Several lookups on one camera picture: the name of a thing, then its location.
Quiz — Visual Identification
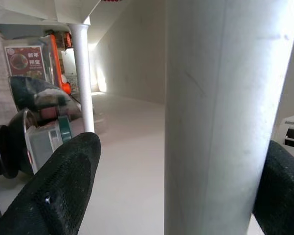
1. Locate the red printed box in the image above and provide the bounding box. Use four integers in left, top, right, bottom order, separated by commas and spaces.
4, 45, 47, 79

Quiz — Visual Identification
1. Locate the white appliance with black slot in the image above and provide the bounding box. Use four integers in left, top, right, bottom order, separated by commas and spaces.
278, 113, 294, 148

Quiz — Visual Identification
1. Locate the clear plastic storage bin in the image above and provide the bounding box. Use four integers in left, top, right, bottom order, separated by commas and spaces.
24, 117, 73, 173

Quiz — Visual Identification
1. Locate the dark green round lid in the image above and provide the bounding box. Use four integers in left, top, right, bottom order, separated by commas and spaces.
58, 115, 73, 143

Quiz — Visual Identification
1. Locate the orange plastic item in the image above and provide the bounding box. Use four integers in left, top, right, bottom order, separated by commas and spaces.
48, 33, 73, 95

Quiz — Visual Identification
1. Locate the white plastic table top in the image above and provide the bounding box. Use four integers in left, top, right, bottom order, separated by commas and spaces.
0, 0, 100, 27

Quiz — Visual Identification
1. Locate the black round stool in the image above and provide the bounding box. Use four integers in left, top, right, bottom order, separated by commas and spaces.
0, 124, 20, 180

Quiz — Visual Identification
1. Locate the black bag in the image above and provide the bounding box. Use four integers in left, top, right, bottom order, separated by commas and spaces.
9, 76, 81, 120

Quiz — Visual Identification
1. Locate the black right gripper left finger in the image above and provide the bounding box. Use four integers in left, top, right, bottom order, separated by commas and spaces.
0, 132, 101, 235

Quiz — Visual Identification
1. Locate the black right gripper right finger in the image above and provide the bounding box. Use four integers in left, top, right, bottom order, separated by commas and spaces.
253, 139, 294, 235

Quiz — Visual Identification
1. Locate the white plastic table leg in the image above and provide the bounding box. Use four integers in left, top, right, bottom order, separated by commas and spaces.
164, 0, 294, 235
68, 23, 96, 135

